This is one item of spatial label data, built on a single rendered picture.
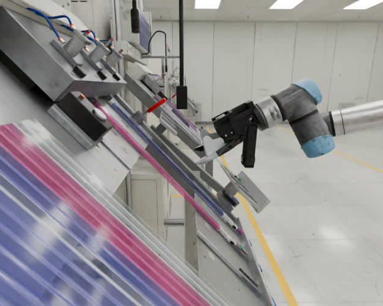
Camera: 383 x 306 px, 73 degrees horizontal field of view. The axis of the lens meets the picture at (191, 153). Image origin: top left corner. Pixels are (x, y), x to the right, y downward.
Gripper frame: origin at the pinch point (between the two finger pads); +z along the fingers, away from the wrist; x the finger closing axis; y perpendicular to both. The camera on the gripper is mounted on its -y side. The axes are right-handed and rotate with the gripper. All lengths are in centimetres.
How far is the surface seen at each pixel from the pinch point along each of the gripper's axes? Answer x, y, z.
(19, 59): 28.1, 32.2, 12.6
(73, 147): 31.8, 17.8, 11.2
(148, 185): -85, -24, 43
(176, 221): -81, -52, 38
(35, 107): 30.9, 25.1, 13.1
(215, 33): -749, 114, -147
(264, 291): 23.2, -25.9, -1.7
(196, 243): 25.5, -7.9, 4.8
